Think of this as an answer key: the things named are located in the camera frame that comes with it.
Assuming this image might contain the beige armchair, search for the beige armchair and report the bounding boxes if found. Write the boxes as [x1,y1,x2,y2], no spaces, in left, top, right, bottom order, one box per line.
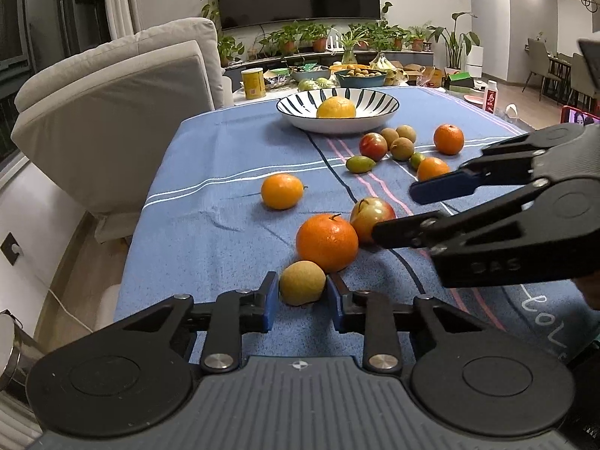
[10,17,226,245]

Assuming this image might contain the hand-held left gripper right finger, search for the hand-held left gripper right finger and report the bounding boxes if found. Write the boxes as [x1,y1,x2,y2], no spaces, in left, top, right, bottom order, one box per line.
[325,273,509,377]

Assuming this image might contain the white cable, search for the white cable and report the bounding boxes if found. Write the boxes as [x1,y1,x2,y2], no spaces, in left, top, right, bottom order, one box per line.
[47,288,97,333]

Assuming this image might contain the bunch of bananas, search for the bunch of bananas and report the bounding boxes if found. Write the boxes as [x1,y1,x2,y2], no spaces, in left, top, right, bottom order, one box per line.
[369,51,406,83]

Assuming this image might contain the red bottle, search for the red bottle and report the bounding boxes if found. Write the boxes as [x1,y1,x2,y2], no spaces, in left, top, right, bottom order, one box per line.
[483,79,500,114]

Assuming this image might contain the large red apple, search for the large red apple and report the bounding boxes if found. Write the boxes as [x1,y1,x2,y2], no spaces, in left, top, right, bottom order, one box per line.
[349,197,397,245]

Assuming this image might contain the small yellow-green fruit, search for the small yellow-green fruit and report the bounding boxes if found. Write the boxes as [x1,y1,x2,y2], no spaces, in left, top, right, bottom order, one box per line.
[279,261,327,307]

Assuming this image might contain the smartphone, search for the smartphone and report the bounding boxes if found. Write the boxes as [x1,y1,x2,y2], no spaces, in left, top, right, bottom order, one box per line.
[560,105,600,127]

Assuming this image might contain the grey dining chair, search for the grey dining chair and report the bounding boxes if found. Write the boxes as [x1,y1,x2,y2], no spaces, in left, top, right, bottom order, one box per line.
[522,37,561,95]
[562,52,594,113]

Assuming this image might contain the glass vase with plant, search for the glass vase with plant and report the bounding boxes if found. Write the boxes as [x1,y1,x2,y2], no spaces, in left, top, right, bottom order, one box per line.
[338,28,371,65]

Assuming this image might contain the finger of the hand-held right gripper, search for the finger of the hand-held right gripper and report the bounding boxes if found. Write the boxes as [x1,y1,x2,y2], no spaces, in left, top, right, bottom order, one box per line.
[410,126,582,204]
[372,183,554,256]

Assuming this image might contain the green box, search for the green box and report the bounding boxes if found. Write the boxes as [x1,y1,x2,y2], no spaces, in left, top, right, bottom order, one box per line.
[447,72,479,89]

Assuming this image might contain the striped ceramic bowl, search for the striped ceramic bowl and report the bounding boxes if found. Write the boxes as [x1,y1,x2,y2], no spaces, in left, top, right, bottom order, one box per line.
[276,88,401,133]

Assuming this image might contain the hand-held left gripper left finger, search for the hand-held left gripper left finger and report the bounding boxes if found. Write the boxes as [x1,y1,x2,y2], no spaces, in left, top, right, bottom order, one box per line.
[110,271,281,376]

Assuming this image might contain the large leafy plant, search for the large leafy plant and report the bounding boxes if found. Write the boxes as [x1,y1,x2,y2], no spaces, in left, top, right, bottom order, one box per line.
[429,12,481,71]

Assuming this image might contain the dark window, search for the dark window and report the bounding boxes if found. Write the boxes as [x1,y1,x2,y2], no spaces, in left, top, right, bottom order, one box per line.
[0,0,108,160]

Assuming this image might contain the dark wall socket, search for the dark wall socket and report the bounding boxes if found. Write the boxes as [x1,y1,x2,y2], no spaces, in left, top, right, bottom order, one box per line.
[0,232,23,266]

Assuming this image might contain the white air purifier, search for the white air purifier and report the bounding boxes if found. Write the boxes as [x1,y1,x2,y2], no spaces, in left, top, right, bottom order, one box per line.
[464,46,483,78]

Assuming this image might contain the yellow lemon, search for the yellow lemon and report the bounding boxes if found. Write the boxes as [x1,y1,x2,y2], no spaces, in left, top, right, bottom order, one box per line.
[317,96,357,119]

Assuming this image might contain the metal trash can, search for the metal trash can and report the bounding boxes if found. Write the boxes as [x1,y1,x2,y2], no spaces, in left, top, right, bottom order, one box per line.
[0,309,38,399]

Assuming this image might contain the small red apple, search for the small red apple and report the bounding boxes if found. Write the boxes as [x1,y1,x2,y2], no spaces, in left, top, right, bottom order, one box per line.
[359,132,389,161]

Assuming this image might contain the blue bowl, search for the blue bowl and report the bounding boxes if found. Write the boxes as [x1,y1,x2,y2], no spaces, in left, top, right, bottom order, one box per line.
[335,69,388,89]

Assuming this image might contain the blue striped tablecloth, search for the blue striped tablecloth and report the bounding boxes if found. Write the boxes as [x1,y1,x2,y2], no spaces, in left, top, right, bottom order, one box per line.
[114,85,600,371]

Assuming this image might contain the oval green fruit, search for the oval green fruit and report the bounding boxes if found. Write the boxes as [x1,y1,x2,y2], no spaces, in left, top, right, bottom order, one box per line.
[346,156,377,174]

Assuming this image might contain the large orange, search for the large orange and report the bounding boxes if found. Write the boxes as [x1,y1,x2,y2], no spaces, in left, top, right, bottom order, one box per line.
[295,213,360,273]

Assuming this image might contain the yellow can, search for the yellow can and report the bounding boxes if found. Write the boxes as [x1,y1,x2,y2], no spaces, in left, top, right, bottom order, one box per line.
[241,68,267,100]

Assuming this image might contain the potted green plant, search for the potted green plant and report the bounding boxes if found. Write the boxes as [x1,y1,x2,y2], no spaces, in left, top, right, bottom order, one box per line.
[216,35,245,66]
[370,21,411,52]
[408,23,434,52]
[260,25,305,57]
[300,23,336,53]

